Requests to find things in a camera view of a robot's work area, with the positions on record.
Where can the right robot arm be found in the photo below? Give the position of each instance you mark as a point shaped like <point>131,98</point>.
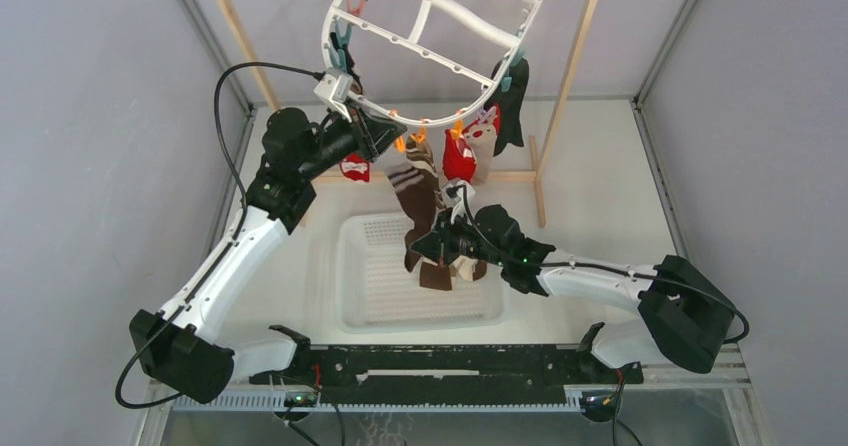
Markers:
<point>678,313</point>

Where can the brown cream striped sock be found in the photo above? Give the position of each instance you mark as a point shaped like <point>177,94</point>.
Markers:
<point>444,277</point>

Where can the black sock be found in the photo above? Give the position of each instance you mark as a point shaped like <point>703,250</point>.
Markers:
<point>509,99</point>

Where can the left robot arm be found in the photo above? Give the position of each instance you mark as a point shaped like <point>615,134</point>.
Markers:
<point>179,344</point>

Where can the brown white wavy sock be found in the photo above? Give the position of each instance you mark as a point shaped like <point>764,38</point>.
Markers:
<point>420,155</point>

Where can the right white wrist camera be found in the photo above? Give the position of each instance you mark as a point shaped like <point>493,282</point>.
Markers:
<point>456,196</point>

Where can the argyle brown sock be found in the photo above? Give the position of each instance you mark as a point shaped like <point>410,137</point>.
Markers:
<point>342,60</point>

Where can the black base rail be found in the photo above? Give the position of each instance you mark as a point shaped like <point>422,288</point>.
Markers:
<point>475,373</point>

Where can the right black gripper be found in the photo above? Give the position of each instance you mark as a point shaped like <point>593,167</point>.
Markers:
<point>440,240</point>

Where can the white plastic laundry basket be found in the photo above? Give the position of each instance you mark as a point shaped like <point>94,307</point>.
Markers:
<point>376,294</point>

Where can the red sock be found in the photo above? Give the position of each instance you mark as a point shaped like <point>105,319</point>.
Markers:
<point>469,152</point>
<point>356,168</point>

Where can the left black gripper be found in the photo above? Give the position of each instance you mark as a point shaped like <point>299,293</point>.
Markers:
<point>371,137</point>

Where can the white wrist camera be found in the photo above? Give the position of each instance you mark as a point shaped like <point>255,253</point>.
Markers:
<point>333,89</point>
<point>456,196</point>

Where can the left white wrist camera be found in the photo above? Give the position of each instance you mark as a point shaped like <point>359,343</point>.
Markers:
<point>333,89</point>

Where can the white cable duct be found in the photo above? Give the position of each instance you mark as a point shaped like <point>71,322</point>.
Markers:
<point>280,400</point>

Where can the white oval clip hanger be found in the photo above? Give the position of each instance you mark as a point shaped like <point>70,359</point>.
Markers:
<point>430,40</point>

